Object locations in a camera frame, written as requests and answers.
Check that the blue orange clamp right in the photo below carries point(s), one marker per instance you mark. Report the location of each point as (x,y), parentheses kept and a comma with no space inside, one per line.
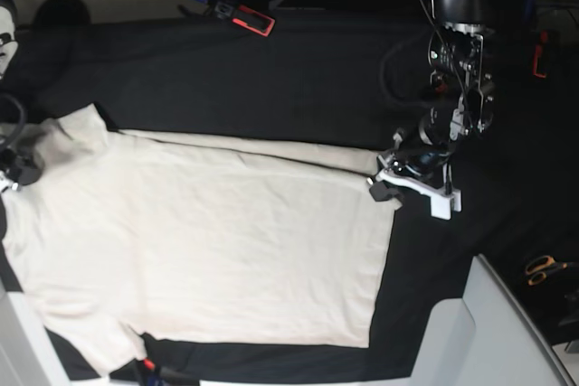
(546,40)

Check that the orange handled scissors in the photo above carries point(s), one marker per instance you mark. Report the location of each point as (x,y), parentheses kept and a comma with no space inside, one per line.
(541,268)

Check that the white T-shirt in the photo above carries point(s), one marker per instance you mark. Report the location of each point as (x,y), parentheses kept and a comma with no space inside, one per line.
(194,238)

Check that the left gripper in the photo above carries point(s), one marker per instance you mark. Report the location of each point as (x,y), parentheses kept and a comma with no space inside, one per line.
(416,157)

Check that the blue orange clamp top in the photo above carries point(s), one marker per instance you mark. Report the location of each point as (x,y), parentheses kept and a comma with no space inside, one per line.
(240,15)

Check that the blue orange clamp bottom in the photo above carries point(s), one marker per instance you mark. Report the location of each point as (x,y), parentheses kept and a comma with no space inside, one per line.
(150,374)

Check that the blue orange clamp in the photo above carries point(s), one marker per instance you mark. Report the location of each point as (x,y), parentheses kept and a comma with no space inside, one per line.
(150,374)
(546,40)
(240,15)

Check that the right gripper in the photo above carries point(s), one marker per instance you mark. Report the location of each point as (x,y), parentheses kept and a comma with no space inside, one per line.
(19,168)

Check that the white plastic bin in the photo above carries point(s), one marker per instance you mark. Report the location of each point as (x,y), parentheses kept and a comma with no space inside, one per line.
(485,337)

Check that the black table cloth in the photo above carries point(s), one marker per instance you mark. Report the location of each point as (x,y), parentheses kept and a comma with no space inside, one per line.
(316,79)

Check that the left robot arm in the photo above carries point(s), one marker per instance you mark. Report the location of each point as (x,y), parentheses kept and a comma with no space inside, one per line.
(456,105)

